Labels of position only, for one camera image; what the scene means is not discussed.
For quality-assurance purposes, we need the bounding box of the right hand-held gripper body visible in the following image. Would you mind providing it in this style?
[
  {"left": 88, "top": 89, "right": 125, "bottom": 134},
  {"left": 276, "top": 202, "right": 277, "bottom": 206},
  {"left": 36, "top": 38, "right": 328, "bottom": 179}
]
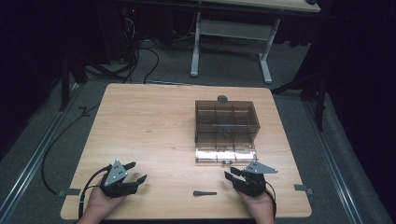
[{"left": 233, "top": 161, "right": 278, "bottom": 198}]

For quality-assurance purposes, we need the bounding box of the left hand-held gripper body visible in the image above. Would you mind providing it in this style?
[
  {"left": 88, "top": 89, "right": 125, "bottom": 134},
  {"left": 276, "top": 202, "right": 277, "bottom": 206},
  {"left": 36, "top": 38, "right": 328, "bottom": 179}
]
[{"left": 99, "top": 159, "right": 140, "bottom": 199}]

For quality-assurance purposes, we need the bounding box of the person's right hand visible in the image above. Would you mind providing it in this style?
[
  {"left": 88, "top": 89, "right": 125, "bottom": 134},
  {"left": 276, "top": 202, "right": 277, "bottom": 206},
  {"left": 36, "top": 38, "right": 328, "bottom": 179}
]
[{"left": 237, "top": 189, "right": 276, "bottom": 224}]

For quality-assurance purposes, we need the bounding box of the person's left hand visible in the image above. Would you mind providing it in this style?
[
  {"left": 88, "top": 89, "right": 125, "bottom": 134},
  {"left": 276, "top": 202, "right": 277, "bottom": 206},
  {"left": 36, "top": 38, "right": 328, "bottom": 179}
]
[{"left": 77, "top": 186, "right": 126, "bottom": 224}]

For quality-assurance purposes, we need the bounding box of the small dark grey tool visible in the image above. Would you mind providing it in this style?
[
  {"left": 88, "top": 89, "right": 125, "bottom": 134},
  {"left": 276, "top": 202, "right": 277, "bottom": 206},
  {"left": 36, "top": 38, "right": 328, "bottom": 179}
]
[{"left": 192, "top": 189, "right": 219, "bottom": 197}]

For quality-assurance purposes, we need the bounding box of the brown transparent compartment box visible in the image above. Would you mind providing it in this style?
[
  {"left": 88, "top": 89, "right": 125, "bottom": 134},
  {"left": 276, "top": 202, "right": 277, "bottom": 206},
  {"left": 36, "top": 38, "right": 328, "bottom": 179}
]
[{"left": 194, "top": 99, "right": 262, "bottom": 164}]

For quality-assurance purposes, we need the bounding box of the black metal stand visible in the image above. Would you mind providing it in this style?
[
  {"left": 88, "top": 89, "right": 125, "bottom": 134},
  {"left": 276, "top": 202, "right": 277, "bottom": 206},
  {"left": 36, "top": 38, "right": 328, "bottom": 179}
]
[
  {"left": 58, "top": 46, "right": 90, "bottom": 112},
  {"left": 271, "top": 66, "right": 328, "bottom": 133}
]

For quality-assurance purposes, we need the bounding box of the dark computer tower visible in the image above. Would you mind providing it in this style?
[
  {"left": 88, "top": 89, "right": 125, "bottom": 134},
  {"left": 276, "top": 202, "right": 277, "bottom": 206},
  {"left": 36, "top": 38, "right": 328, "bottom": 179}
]
[{"left": 120, "top": 4, "right": 143, "bottom": 64}]

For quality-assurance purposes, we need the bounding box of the white-legged desk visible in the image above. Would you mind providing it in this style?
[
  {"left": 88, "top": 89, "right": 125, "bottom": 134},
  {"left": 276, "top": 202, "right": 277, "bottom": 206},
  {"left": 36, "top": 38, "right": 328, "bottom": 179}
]
[{"left": 190, "top": 0, "right": 322, "bottom": 86}]

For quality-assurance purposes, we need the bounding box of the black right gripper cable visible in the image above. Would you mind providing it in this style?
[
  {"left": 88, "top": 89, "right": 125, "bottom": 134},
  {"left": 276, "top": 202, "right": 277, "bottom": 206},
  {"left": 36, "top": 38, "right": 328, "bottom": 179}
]
[{"left": 264, "top": 181, "right": 278, "bottom": 218}]

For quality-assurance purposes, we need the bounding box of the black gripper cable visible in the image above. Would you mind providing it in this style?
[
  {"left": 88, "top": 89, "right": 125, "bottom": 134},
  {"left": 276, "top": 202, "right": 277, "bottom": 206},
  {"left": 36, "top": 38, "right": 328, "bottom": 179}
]
[
  {"left": 78, "top": 165, "right": 112, "bottom": 220},
  {"left": 264, "top": 181, "right": 278, "bottom": 218}
]

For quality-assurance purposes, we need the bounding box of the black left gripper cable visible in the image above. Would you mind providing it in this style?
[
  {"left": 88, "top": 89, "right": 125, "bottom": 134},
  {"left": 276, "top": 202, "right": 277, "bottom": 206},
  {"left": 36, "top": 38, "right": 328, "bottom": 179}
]
[{"left": 78, "top": 165, "right": 112, "bottom": 220}]

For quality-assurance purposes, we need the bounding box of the grey table bracket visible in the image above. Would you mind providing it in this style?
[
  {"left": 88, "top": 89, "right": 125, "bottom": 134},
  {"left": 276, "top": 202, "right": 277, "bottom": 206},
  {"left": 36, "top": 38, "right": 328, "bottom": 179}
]
[
  {"left": 293, "top": 184, "right": 315, "bottom": 196},
  {"left": 57, "top": 188, "right": 81, "bottom": 198}
]

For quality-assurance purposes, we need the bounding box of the black floor cable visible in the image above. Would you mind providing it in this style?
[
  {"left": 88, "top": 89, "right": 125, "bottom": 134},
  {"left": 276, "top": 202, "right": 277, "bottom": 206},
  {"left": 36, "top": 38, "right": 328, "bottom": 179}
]
[{"left": 41, "top": 102, "right": 103, "bottom": 197}]

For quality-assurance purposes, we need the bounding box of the metal floor rail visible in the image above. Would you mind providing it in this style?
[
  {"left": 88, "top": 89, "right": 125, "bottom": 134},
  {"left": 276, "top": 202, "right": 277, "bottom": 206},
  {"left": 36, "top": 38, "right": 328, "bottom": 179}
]
[
  {"left": 303, "top": 101, "right": 364, "bottom": 224},
  {"left": 0, "top": 83, "right": 82, "bottom": 216}
]

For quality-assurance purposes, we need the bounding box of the black looped cable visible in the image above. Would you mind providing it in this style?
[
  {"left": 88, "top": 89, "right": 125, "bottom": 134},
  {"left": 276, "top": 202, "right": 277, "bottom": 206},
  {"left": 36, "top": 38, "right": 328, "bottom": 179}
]
[{"left": 139, "top": 46, "right": 161, "bottom": 85}]

